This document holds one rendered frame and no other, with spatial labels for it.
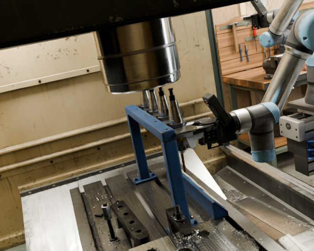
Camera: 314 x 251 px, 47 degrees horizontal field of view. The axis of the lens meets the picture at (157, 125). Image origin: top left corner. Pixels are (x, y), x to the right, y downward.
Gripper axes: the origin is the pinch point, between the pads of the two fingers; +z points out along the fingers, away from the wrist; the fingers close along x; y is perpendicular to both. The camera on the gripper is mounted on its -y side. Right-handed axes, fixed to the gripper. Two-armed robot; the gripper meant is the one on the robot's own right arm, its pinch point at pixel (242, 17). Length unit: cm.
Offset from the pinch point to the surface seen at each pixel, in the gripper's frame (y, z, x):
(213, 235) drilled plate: 31, -91, -119
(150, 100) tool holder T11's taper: 6, -47, -100
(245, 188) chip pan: 72, -35, -58
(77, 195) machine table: 38, -17, -130
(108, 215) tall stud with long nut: 29, -60, -133
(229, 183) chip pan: 73, -24, -58
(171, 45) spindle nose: -18, -98, -119
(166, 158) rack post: 15, -72, -114
